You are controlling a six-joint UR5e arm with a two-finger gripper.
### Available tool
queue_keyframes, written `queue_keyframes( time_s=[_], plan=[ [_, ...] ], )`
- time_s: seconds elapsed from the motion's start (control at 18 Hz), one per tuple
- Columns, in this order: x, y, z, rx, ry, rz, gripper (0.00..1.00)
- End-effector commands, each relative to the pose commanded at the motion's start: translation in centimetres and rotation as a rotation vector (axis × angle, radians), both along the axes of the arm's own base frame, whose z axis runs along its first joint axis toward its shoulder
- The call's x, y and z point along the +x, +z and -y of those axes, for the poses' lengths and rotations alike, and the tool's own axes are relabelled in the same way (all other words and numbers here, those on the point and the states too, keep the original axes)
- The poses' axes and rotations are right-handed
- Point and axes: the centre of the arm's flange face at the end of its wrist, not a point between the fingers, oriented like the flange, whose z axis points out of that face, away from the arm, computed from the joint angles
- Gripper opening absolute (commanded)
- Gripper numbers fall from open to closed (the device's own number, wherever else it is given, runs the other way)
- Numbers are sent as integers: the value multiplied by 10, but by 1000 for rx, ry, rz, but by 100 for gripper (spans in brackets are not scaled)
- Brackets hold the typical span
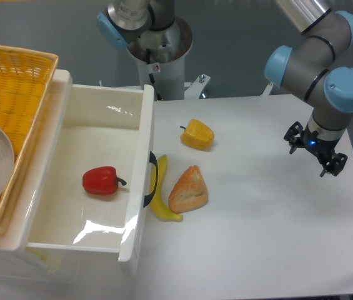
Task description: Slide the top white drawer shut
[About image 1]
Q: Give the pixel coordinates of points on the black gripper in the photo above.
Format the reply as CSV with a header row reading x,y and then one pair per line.
x,y
331,162

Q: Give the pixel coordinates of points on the white top drawer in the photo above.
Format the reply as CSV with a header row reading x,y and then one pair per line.
x,y
101,127

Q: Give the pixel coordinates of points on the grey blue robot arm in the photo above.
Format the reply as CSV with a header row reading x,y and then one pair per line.
x,y
305,72

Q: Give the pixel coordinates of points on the white drawer cabinet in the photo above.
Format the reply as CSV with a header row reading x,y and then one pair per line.
x,y
17,259

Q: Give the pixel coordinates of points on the yellow bell pepper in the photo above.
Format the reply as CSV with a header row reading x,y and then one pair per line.
x,y
197,135

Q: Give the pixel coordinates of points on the brown bread pastry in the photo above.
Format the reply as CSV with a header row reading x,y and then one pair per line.
x,y
189,192

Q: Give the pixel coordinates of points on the yellow banana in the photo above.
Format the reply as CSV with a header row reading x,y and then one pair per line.
x,y
157,205

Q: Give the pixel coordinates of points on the red bell pepper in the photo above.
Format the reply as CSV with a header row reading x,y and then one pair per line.
x,y
102,181

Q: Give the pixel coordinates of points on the yellow wicker basket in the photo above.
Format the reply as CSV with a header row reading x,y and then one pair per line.
x,y
25,76

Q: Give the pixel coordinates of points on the right metal mounting bracket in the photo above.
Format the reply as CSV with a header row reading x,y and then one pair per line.
x,y
268,89

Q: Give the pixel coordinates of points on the metal mounting bracket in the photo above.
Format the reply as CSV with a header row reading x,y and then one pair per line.
x,y
197,89
268,89

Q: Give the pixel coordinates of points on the left metal mounting bracket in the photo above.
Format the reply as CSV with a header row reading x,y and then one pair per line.
x,y
197,89

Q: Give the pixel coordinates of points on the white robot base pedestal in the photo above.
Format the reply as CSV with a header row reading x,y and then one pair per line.
x,y
160,59

